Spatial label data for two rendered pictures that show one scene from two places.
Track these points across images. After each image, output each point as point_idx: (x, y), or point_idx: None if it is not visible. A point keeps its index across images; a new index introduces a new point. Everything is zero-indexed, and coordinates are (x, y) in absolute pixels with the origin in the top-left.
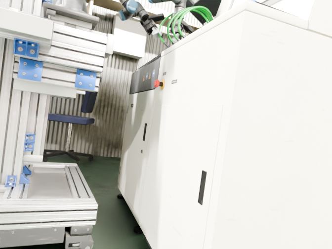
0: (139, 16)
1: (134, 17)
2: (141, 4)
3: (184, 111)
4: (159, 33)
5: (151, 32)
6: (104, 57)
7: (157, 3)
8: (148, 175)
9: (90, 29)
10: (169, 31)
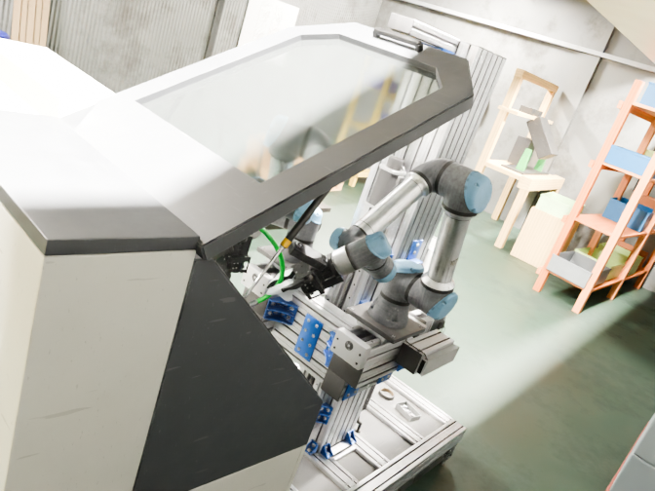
0: (350, 263)
1: (366, 268)
2: (367, 235)
3: None
4: (274, 284)
5: (303, 291)
6: (245, 286)
7: (292, 219)
8: None
9: (268, 262)
10: (244, 269)
